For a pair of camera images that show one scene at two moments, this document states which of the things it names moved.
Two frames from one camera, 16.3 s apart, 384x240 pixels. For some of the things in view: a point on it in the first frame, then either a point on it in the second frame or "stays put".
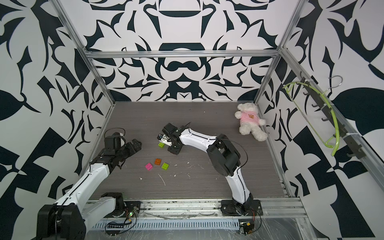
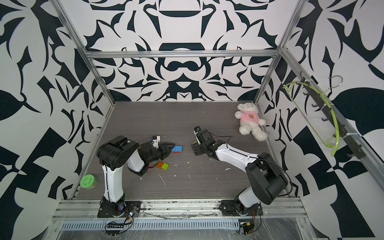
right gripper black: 173,150 -> 195,147
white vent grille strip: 171,224 stays put
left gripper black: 131,148 -> 164,150
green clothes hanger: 311,87 stays put
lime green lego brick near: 165,166 stays put
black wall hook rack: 311,90 stays put
